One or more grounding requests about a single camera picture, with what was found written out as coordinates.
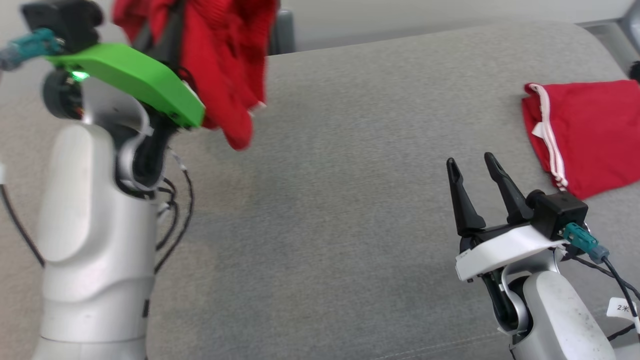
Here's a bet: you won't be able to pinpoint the teal camera connector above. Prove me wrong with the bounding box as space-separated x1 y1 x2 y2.
562 222 610 265
0 27 63 71

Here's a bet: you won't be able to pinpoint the red white basketball jersey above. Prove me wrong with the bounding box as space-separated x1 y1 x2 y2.
521 79 640 201

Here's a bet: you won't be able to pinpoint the grey metal stand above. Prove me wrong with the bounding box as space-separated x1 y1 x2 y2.
270 9 297 56

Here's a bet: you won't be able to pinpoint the thin black arm cables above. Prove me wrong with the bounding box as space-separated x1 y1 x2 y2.
152 147 196 275

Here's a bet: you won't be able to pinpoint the black right camera cable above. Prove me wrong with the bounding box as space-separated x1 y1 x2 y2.
565 250 640 341

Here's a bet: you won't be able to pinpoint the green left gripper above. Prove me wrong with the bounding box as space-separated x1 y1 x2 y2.
45 0 206 130

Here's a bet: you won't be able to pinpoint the red shorts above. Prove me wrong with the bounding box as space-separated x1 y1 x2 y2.
112 0 278 151

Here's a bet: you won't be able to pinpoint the black camera cable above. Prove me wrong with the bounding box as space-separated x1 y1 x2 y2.
565 250 640 341
0 182 46 268

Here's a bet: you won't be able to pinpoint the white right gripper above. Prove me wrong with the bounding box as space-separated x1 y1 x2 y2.
446 152 568 283

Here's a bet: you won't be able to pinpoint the white handwritten cable label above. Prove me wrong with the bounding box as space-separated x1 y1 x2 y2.
606 297 638 321

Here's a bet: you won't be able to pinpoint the black left camera cable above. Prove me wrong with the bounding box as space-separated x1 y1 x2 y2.
0 182 46 268

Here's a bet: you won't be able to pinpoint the grey fabric sofa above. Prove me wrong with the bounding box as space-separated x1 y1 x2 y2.
0 20 640 360

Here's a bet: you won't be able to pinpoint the teal left camera connector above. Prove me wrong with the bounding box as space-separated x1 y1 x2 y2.
0 27 63 71

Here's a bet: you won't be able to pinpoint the teal right camera connector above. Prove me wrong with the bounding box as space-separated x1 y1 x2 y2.
562 222 610 265

